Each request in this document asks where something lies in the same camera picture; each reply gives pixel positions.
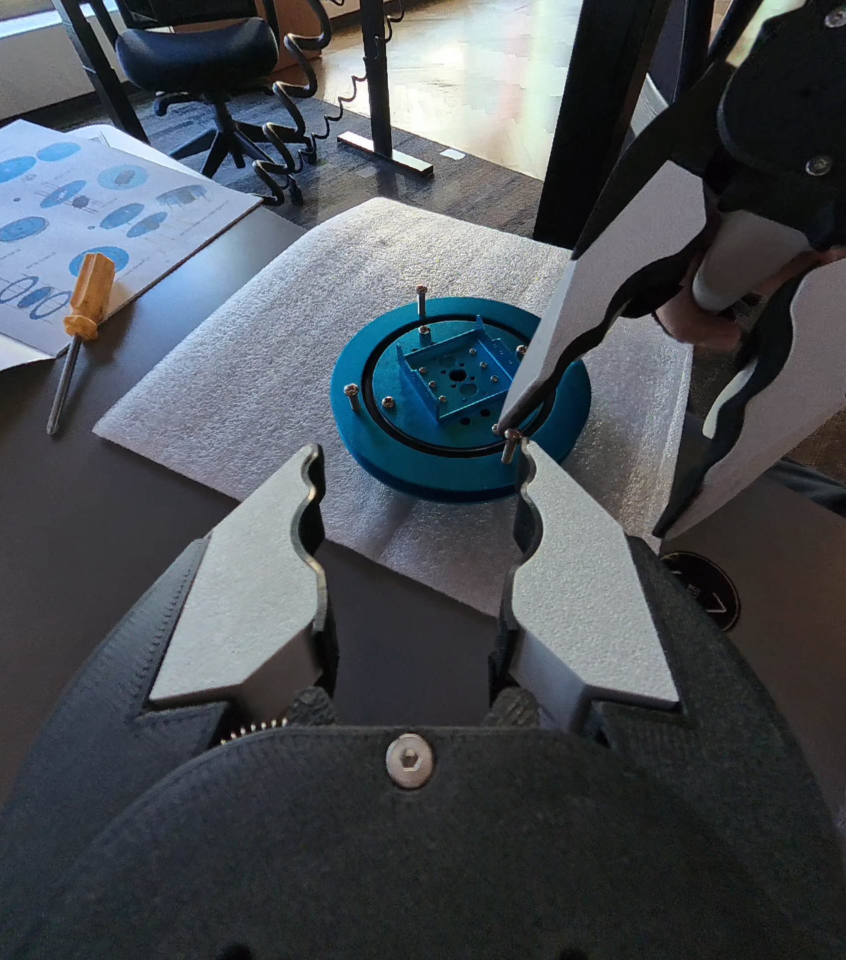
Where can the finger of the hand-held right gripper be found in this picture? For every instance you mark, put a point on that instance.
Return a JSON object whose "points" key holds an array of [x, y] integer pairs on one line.
{"points": [[618, 247], [820, 352]]}

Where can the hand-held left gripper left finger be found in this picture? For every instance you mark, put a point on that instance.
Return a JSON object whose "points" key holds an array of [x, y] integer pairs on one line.
{"points": [[242, 600]]}

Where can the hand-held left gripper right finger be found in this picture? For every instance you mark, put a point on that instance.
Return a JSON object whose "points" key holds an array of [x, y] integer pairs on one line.
{"points": [[588, 600]]}

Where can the long silver machine screw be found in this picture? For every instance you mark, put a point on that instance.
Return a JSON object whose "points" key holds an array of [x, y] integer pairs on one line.
{"points": [[420, 300], [510, 444], [352, 395]]}

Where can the blue round metal turntable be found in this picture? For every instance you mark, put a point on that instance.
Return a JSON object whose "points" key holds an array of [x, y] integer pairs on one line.
{"points": [[393, 465]]}

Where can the black round desk badge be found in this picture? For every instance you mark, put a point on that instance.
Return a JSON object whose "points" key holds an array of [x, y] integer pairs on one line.
{"points": [[700, 592]]}

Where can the black desk leg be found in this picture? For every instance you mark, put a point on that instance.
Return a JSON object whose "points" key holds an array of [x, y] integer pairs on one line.
{"points": [[595, 112]]}

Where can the dark grey desk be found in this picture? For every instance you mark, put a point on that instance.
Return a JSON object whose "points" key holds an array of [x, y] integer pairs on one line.
{"points": [[55, 562]]}

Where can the person's right hand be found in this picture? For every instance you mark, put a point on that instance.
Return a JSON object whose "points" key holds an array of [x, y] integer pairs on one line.
{"points": [[700, 326]]}

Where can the person's dark trousers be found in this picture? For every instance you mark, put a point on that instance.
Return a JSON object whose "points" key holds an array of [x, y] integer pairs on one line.
{"points": [[843, 502]]}

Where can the white foam sheet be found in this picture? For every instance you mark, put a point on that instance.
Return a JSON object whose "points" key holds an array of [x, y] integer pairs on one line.
{"points": [[242, 337]]}

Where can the printed instruction manual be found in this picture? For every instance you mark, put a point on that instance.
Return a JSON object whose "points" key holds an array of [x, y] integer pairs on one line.
{"points": [[55, 225]]}

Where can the dark blue stool chair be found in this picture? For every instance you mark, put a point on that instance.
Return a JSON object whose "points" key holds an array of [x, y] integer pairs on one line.
{"points": [[197, 52]]}

